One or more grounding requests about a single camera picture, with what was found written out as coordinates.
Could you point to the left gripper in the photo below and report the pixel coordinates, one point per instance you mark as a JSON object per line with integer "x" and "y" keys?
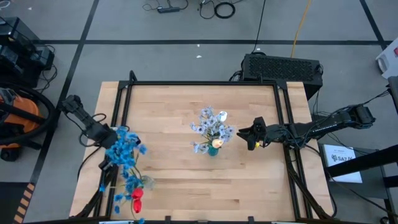
{"x": 107, "y": 137}

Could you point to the yellow tape marker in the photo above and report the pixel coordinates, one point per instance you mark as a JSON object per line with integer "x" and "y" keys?
{"x": 257, "y": 144}

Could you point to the black side stand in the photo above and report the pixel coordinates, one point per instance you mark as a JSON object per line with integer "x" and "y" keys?
{"x": 360, "y": 163}

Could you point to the white box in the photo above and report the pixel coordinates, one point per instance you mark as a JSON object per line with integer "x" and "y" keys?
{"x": 390, "y": 62}

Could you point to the orange vacuum cleaner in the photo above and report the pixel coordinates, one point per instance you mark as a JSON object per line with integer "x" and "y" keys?
{"x": 21, "y": 113}

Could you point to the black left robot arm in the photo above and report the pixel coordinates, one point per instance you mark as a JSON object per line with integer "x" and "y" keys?
{"x": 82, "y": 116}

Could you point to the black power strip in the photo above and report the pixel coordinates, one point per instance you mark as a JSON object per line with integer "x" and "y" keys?
{"x": 168, "y": 9}

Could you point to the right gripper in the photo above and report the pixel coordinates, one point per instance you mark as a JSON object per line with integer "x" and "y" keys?
{"x": 270, "y": 135}

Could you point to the black computer case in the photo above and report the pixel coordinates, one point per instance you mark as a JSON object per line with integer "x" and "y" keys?
{"x": 280, "y": 70}

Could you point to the clear ribbed glass vase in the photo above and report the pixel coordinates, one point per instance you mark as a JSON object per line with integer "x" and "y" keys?
{"x": 150, "y": 183}

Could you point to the teal textured glass vase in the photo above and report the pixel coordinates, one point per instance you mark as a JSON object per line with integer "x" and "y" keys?
{"x": 213, "y": 152}

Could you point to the red tulip flower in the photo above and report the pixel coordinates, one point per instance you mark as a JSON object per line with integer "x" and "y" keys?
{"x": 137, "y": 206}
{"x": 137, "y": 193}

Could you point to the black electronics stack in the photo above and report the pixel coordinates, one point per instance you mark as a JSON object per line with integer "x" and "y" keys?
{"x": 18, "y": 46}

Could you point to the white printed booklet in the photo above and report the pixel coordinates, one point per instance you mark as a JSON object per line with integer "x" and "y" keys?
{"x": 345, "y": 169}

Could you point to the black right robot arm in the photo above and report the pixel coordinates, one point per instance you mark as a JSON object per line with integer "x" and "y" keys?
{"x": 326, "y": 126}

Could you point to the white tulip flower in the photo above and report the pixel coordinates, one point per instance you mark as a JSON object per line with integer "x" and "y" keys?
{"x": 223, "y": 116}

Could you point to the black metal table frame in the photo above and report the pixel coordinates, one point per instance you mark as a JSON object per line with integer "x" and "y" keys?
{"x": 202, "y": 83}

